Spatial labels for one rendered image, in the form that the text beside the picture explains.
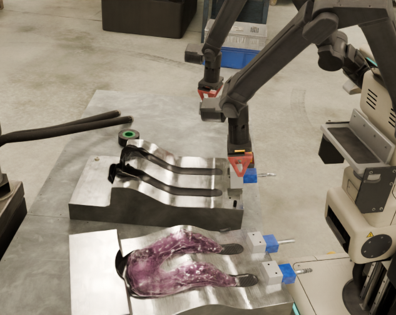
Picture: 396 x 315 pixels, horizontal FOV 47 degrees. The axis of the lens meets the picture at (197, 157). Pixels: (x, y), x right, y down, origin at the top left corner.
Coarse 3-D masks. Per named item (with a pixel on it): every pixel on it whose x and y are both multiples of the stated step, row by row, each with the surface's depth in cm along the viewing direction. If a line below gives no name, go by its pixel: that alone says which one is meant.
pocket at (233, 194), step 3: (228, 189) 136; (231, 189) 136; (234, 189) 136; (237, 189) 136; (240, 189) 136; (228, 192) 136; (231, 192) 136; (234, 192) 136; (237, 192) 136; (240, 192) 136; (228, 195) 137; (231, 195) 137; (234, 195) 137; (237, 195) 137; (240, 195) 136; (228, 198) 136; (231, 198) 136; (234, 198) 136; (237, 198) 136; (240, 198) 134
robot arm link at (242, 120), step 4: (244, 108) 119; (240, 112) 119; (244, 112) 120; (248, 112) 122; (224, 116) 122; (240, 116) 120; (244, 116) 120; (248, 116) 122; (228, 120) 122; (232, 120) 121; (236, 120) 120; (240, 120) 120; (244, 120) 120; (248, 120) 122; (232, 124) 121; (236, 124) 121; (240, 124) 121
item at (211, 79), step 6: (204, 72) 162; (210, 72) 160; (216, 72) 160; (204, 78) 163; (210, 78) 161; (216, 78) 162; (222, 78) 166; (198, 84) 162; (204, 84) 161; (210, 84) 161; (216, 84) 161
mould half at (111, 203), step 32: (128, 160) 137; (192, 160) 148; (224, 160) 148; (96, 192) 134; (128, 192) 126; (160, 192) 130; (224, 192) 134; (160, 224) 132; (192, 224) 131; (224, 224) 131
